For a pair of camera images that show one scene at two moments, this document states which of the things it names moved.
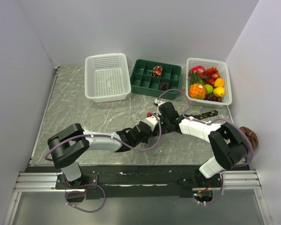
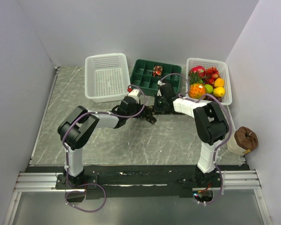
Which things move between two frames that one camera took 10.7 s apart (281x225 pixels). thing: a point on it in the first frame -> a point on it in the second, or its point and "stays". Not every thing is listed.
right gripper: x=165 y=129 -> x=157 y=108
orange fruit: x=219 y=82 stays
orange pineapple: x=196 y=89 stays
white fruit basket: x=222 y=68 stays
